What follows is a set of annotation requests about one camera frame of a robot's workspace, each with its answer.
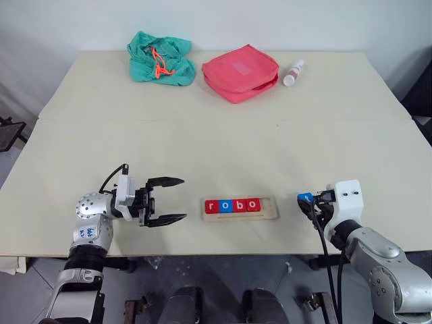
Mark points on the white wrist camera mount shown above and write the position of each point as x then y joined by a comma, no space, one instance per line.
124,197
347,199

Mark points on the red letter r tile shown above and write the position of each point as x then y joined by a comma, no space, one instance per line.
212,206

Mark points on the dark rounded shape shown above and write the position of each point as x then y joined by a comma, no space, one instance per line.
182,307
265,307

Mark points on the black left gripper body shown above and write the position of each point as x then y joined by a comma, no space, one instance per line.
144,204

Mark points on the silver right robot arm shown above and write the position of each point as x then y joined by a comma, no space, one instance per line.
381,263

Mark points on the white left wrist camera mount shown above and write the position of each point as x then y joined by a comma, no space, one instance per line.
124,197

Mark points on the rusty metal bracket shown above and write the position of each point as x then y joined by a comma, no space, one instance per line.
135,310
317,305

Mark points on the white spray bottle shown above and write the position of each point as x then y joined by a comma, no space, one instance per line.
293,74

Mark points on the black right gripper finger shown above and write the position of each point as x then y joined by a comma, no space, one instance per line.
308,210

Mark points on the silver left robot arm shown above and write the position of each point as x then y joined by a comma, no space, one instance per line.
89,233

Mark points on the red letter b block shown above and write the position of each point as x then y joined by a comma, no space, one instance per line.
240,205

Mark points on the pink zip pouch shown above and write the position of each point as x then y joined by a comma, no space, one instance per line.
236,77

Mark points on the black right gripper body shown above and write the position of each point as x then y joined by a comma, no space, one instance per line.
324,204

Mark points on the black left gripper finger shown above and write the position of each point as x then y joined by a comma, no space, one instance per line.
167,182
168,219

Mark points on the red letter o tile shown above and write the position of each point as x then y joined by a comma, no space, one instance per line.
254,204

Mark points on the wooden letter tray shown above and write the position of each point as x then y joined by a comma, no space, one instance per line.
270,209

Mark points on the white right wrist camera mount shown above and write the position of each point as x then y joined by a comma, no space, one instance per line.
347,199

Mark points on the black stand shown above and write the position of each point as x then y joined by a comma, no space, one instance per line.
10,133

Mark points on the beige board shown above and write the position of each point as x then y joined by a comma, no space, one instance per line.
11,265

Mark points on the blue letter o tile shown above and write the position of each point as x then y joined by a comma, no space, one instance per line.
226,206

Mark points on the black table foot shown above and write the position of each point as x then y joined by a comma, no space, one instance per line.
319,262

